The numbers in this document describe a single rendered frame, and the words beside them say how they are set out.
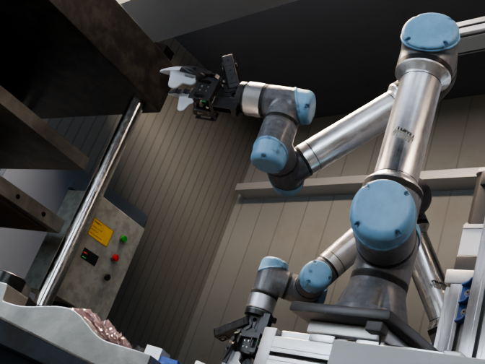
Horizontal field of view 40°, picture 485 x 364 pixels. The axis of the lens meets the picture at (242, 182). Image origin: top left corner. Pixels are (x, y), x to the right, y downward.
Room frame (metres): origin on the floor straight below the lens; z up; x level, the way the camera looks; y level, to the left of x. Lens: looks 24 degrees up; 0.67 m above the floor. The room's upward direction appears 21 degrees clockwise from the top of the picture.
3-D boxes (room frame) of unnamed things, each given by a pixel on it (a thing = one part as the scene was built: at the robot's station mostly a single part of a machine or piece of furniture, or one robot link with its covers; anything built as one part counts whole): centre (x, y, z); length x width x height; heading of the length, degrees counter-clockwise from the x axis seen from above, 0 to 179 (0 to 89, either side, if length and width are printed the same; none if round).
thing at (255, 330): (1.75, -0.17, 1.05); 0.09 x 0.08 x 0.12; 50
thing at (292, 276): (1.74, -0.26, 1.21); 0.11 x 0.11 x 0.08; 88
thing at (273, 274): (1.76, -0.17, 1.21); 0.09 x 0.08 x 0.11; 88
